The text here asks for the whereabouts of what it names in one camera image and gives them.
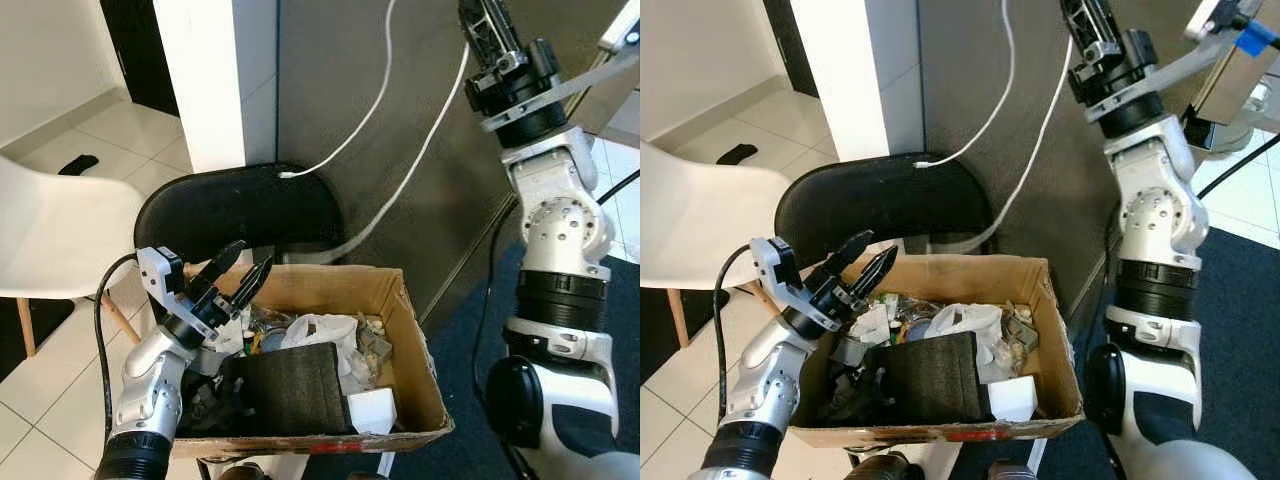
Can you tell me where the black round chair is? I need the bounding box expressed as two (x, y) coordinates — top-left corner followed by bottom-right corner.
(775, 152), (992, 257)
(133, 163), (347, 267)

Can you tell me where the silver metal box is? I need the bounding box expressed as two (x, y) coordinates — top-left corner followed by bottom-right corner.
(1188, 40), (1280, 128)

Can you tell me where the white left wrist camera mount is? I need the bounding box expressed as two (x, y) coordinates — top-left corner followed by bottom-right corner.
(750, 237), (843, 343)
(137, 247), (226, 351)

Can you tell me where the white plastic chair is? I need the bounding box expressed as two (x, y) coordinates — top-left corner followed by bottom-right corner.
(640, 140), (787, 347)
(0, 155), (147, 357)

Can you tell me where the long white cable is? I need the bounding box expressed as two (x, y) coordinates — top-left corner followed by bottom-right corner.
(925, 35), (1077, 257)
(283, 42), (471, 265)

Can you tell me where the grey crumpled trash piece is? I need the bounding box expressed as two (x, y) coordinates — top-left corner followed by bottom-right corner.
(1000, 305), (1042, 353)
(355, 323), (394, 363)

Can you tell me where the black door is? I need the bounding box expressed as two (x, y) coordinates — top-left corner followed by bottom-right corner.
(765, 0), (822, 102)
(100, 0), (182, 117)

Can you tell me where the brown cardboard rubbish box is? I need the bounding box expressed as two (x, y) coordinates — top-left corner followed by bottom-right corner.
(165, 262), (454, 460)
(785, 253), (1087, 449)

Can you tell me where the white foam piece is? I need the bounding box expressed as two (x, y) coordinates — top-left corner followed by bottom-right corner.
(345, 388), (399, 436)
(985, 375), (1039, 424)

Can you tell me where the thin white cable with plug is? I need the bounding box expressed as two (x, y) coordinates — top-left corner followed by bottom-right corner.
(278, 0), (399, 180)
(912, 0), (1017, 169)

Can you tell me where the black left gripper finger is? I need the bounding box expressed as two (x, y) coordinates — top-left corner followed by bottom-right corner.
(846, 247), (899, 307)
(195, 240), (249, 297)
(227, 255), (275, 314)
(808, 230), (875, 292)

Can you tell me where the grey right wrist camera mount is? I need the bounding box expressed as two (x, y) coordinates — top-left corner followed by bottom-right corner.
(480, 0), (641, 133)
(1085, 0), (1280, 127)

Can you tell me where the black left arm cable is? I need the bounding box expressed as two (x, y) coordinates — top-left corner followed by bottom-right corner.
(92, 252), (142, 441)
(711, 245), (754, 433)

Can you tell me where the black foam block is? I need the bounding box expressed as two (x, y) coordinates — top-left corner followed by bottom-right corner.
(865, 332), (994, 427)
(222, 342), (359, 437)

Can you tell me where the crumpled white plastic trash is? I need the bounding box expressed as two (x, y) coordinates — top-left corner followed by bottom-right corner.
(925, 303), (1007, 382)
(280, 313), (373, 391)

